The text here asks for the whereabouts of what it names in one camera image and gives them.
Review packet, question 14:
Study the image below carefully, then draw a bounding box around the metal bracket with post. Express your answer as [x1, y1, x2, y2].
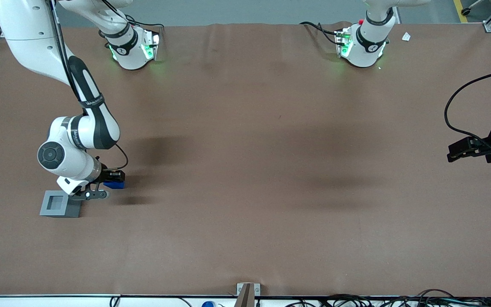
[234, 282, 261, 307]

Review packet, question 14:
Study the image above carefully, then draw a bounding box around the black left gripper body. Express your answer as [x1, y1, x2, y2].
[467, 118, 491, 164]

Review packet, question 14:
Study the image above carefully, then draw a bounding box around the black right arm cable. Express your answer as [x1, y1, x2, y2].
[49, 0, 129, 171]

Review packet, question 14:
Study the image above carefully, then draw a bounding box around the black left base cable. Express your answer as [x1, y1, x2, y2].
[300, 21, 341, 46]

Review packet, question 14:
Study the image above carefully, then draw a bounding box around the brown table mat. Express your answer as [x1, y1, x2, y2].
[0, 21, 491, 298]

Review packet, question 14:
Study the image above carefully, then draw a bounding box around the long black looped cable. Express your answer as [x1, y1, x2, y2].
[444, 67, 491, 143]

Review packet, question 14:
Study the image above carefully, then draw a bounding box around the gray square base block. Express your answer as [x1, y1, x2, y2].
[40, 190, 83, 218]

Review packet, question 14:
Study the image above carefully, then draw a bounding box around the black base cable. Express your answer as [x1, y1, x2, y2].
[125, 14, 165, 29]
[300, 21, 341, 46]

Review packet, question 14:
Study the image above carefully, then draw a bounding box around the black right base cable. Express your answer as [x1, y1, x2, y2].
[125, 14, 165, 29]

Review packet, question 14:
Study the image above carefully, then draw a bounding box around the black tangled cable bundle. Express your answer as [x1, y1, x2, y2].
[286, 289, 491, 307]

